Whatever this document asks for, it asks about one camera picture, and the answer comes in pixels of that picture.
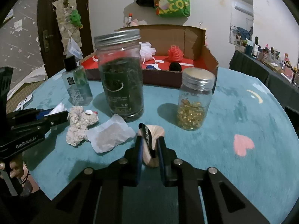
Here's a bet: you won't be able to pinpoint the blue cloth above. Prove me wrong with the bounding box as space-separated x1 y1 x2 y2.
146 65 156 70

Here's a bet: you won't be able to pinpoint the white cloth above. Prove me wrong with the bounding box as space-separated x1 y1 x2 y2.
45 102 67 116

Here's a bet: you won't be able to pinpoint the cardboard box red lining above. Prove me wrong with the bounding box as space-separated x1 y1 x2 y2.
80 24 218 88

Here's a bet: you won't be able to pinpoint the large glass jar metal lid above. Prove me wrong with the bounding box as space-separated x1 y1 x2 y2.
94 29 144 122

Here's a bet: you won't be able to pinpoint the hanging organizer on door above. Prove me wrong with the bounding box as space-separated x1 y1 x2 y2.
52 0 82 48

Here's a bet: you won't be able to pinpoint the person left hand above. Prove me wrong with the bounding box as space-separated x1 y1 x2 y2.
10 154 24 178

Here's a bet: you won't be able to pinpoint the beige powder puff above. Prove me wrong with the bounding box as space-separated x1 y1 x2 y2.
138 123 165 168

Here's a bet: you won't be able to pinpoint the white charger device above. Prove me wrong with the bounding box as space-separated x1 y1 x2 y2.
15 94 33 112

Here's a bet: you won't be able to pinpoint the white mesh bath pouf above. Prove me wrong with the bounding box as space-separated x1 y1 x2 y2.
139 42 164 70

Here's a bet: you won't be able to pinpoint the green plush toy on door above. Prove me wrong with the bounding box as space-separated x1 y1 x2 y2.
70 10 83 29

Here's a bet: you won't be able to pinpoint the cream knitted scrunchie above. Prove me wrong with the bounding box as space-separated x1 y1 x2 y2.
66 106 98 147

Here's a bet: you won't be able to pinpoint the red mesh bath pouf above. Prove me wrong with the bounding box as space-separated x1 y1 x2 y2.
168 46 184 62

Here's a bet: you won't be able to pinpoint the green tote bag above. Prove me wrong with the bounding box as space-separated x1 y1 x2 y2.
154 0 191 18

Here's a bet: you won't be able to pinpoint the black fluffy pompom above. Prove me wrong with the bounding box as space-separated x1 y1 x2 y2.
169 62 182 72

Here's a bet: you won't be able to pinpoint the plastic bag on door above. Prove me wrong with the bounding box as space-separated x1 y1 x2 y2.
65 37 83 61

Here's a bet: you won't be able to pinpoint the translucent white sachet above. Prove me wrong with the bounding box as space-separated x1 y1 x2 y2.
86 114 136 153

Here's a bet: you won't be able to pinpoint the dark cloth side table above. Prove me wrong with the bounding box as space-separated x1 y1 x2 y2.
229 49 299 112

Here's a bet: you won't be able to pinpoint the green cleanser bottle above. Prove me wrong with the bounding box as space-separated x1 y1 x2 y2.
62 56 93 106

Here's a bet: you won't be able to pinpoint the small jar golden capsules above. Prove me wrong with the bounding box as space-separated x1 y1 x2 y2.
177 67 215 130

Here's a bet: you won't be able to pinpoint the pink plush on wall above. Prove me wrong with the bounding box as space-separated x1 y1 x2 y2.
124 19 140 27

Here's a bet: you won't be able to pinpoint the wall mirror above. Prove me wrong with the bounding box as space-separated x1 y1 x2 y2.
229 0 254 46

